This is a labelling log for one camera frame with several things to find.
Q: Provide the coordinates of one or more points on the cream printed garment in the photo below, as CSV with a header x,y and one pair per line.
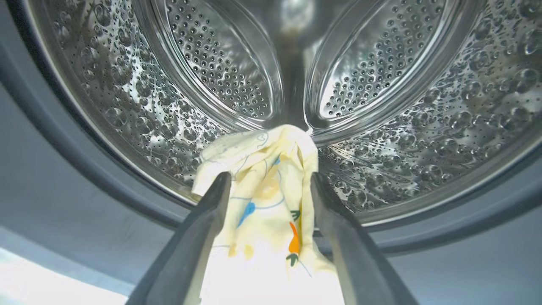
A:
x,y
266,186

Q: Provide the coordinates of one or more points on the stainless steel washing machine drum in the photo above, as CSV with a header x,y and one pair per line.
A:
x,y
423,140

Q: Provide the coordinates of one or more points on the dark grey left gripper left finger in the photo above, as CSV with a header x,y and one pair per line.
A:
x,y
182,254

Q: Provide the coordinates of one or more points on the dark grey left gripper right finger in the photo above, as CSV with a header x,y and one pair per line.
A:
x,y
364,262

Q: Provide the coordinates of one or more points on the white washing machine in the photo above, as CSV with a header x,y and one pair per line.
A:
x,y
63,190

